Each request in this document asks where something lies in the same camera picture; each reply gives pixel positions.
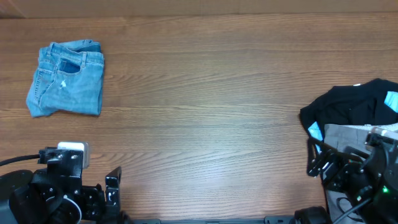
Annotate black garment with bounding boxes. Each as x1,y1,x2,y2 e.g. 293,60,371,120
299,78,397,140

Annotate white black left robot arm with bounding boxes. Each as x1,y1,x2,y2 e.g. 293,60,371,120
1,147,124,224

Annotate light blue denim jeans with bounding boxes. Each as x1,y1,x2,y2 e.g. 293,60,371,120
26,39,104,117

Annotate grey garment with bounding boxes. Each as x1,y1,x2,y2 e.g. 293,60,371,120
323,123,398,224

